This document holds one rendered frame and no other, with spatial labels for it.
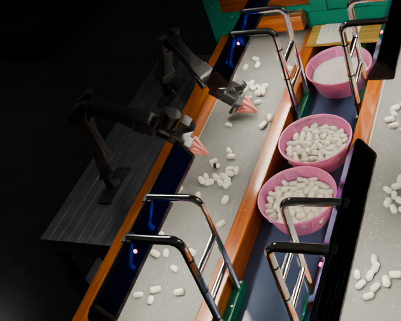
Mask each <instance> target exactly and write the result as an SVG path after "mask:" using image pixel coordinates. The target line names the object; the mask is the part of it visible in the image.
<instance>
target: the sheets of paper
mask: <svg viewBox="0 0 401 321"><path fill-rule="evenodd" d="M341 24H342V23H338V24H326V25H323V26H322V27H321V30H320V33H319V36H318V39H317V42H316V44H317V43H318V44H322V43H332V42H340V41H341V40H340V36H339V27H340V25H341ZM346 35H347V39H348V41H351V40H352V38H353V37H352V33H351V28H350V27H348V28H347V29H346Z"/></svg>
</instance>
